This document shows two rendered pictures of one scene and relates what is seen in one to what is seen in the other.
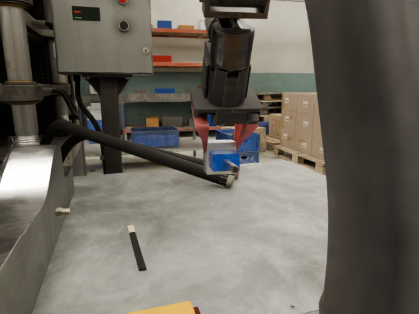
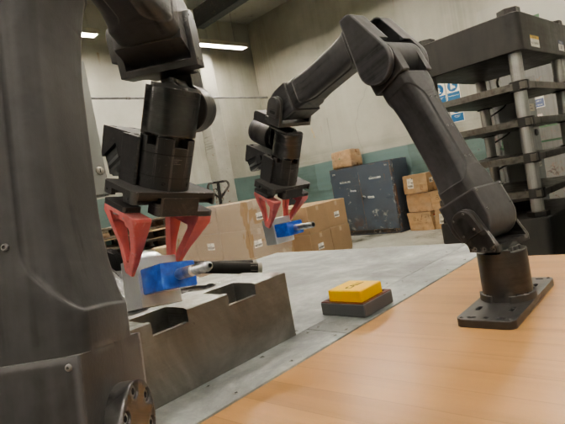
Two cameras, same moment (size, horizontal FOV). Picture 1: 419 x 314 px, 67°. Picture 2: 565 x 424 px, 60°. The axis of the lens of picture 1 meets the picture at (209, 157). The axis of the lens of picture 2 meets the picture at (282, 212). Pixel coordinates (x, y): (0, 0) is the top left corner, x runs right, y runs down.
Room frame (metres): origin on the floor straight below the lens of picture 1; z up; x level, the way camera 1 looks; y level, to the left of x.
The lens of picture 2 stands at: (-0.37, 0.49, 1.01)
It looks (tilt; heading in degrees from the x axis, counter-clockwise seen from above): 3 degrees down; 330
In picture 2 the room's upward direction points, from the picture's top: 10 degrees counter-clockwise
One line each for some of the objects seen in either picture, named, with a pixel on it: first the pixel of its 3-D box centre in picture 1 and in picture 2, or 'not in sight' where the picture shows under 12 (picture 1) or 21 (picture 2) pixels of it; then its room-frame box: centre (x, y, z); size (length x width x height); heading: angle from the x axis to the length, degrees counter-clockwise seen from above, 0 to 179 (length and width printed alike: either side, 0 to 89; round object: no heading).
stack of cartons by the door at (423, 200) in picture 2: not in sight; (435, 199); (4.62, -4.98, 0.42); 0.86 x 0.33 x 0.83; 13
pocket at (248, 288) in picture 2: not in sight; (231, 302); (0.21, 0.25, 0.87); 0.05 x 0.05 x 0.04; 17
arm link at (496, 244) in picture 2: not in sight; (489, 227); (0.06, -0.07, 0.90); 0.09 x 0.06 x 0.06; 96
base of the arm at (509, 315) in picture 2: not in sight; (504, 274); (0.05, -0.08, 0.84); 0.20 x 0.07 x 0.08; 108
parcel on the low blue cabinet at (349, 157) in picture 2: not in sight; (346, 158); (5.98, -4.56, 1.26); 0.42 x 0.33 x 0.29; 13
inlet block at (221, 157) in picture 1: (225, 161); (292, 228); (0.49, -0.02, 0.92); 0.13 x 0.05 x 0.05; 9
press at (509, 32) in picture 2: not in sight; (512, 141); (2.50, -3.81, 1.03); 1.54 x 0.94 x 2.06; 103
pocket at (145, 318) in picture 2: not in sight; (161, 330); (0.18, 0.35, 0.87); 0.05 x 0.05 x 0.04; 17
